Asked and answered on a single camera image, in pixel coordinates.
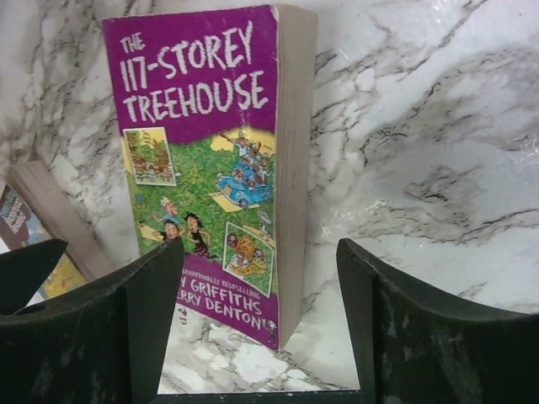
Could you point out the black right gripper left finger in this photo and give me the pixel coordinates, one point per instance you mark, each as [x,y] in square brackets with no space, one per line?
[103,342]

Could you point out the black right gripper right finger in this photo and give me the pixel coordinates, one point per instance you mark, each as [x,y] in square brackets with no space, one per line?
[415,343]

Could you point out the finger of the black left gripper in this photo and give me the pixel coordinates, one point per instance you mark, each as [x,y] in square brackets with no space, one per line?
[24,270]

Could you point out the Brideshead Revisited paperback book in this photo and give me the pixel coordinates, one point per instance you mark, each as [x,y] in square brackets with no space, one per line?
[34,209]

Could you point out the purple green bottom book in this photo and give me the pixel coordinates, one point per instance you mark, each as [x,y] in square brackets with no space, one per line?
[214,109]

